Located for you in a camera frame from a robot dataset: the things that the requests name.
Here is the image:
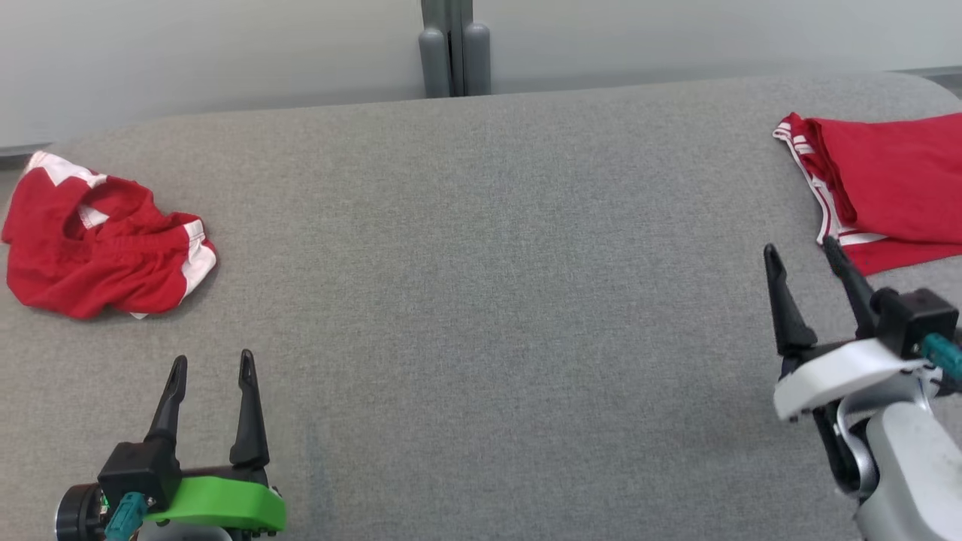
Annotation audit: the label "grey partition post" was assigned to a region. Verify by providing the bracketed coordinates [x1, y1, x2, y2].
[418, 0, 492, 98]

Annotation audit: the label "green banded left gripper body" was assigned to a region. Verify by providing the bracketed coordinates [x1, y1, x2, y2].
[55, 466, 287, 541]

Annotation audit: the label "red and white shorts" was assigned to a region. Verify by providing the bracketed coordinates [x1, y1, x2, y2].
[2, 150, 219, 320]

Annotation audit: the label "red jersey number 23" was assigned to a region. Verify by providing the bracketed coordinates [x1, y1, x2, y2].
[773, 111, 962, 277]

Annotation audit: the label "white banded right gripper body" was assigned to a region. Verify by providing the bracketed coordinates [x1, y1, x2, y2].
[774, 338, 933, 422]

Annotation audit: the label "grey fabric sofa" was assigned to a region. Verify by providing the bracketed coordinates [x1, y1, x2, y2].
[0, 71, 962, 541]

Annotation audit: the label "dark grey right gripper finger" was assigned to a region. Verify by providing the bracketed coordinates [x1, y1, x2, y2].
[764, 243, 818, 358]
[821, 235, 880, 339]

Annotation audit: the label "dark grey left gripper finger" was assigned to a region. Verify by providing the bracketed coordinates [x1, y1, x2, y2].
[144, 355, 189, 444]
[229, 349, 270, 468]

